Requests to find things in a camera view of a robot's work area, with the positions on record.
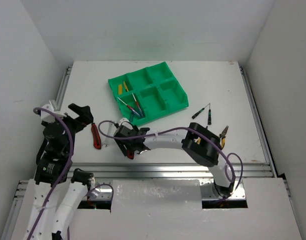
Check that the green-black screwdriver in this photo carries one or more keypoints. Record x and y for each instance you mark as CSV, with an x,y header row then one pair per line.
x,y
200,111
209,121

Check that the green-black screwdriver upper right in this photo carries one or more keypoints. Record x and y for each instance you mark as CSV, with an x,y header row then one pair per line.
x,y
209,121

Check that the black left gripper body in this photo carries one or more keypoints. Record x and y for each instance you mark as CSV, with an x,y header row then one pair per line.
x,y
76,119

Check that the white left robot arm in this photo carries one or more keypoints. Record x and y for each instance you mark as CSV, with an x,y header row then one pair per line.
x,y
50,215

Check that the yellow pliers left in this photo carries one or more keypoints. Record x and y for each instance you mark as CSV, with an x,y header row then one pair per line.
x,y
197,140

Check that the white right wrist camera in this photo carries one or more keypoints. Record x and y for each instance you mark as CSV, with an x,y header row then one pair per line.
x,y
125,122

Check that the green six-compartment tray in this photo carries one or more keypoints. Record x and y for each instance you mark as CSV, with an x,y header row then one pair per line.
x,y
157,90

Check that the green-black screwdriver upper left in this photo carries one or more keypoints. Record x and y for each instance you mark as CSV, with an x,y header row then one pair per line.
x,y
200,111

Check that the silver wrench left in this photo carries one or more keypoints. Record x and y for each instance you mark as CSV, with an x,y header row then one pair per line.
x,y
106,140

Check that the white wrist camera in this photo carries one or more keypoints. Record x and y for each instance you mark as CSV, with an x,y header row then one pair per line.
x,y
125,122
51,111

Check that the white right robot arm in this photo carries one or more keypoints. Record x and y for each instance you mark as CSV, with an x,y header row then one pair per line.
x,y
201,145

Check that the blue screwdriver red collar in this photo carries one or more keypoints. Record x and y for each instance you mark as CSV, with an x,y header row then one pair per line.
x,y
130,108

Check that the red utility knife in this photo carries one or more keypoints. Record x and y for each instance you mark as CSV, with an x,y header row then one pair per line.
x,y
96,137
130,154

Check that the white foreground cover panel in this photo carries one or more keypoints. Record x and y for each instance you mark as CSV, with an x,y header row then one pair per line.
x,y
172,210

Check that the aluminium front rail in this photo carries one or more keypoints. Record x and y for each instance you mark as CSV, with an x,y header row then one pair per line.
x,y
167,170

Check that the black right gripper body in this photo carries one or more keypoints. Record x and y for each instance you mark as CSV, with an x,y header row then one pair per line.
x,y
128,145

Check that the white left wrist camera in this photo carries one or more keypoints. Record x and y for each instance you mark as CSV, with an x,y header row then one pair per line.
x,y
51,111

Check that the yellow pliers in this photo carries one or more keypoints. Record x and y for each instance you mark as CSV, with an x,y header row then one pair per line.
x,y
197,140
222,136

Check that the yellow pliers right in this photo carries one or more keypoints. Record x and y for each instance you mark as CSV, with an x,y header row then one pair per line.
x,y
222,136

